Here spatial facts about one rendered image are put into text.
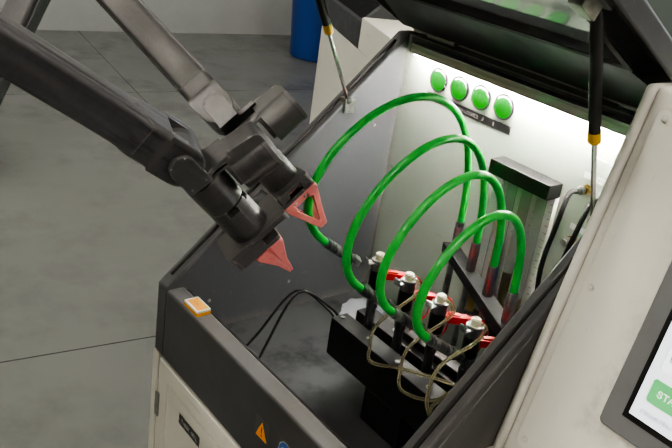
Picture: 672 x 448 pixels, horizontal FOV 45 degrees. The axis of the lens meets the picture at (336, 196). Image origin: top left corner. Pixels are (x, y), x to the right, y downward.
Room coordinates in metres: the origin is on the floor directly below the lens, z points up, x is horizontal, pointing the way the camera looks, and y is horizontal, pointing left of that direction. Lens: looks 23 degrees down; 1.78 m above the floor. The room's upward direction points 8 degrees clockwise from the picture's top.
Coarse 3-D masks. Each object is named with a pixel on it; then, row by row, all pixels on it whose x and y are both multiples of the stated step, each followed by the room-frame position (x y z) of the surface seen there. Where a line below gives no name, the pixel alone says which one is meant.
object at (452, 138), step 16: (432, 144) 1.24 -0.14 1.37; (464, 144) 1.30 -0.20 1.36; (480, 160) 1.32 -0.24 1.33; (384, 176) 1.19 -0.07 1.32; (480, 192) 1.35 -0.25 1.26; (368, 208) 1.16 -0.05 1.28; (480, 208) 1.35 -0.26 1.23; (352, 224) 1.15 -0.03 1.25; (352, 240) 1.15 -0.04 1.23; (480, 240) 1.35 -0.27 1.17; (352, 272) 1.16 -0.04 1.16; (368, 288) 1.18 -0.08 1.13
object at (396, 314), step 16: (464, 176) 1.18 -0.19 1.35; (480, 176) 1.20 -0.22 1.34; (496, 192) 1.24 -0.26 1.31; (416, 208) 1.13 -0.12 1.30; (400, 240) 1.10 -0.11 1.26; (496, 240) 1.26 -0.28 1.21; (384, 256) 1.10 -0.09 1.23; (496, 256) 1.26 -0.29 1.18; (384, 272) 1.09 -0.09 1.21; (496, 272) 1.26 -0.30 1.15; (384, 288) 1.09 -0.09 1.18; (384, 304) 1.10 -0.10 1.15; (400, 320) 1.12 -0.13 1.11
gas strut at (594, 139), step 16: (592, 32) 1.05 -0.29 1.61; (592, 48) 1.06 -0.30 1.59; (592, 64) 1.07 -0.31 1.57; (592, 80) 1.08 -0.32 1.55; (592, 96) 1.08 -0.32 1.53; (592, 112) 1.09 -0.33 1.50; (592, 128) 1.10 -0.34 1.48; (592, 144) 1.11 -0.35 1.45; (592, 160) 1.12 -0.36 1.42; (592, 176) 1.13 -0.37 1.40; (592, 192) 1.14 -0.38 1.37; (592, 208) 1.15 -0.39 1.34
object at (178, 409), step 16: (160, 368) 1.38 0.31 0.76; (160, 384) 1.38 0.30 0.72; (176, 384) 1.33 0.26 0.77; (160, 400) 1.38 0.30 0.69; (176, 400) 1.33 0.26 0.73; (192, 400) 1.28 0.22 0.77; (160, 416) 1.37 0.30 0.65; (176, 416) 1.32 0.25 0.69; (192, 416) 1.28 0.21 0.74; (208, 416) 1.23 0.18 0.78; (160, 432) 1.37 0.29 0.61; (176, 432) 1.32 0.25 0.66; (192, 432) 1.27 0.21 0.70; (208, 432) 1.23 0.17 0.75; (224, 432) 1.19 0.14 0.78
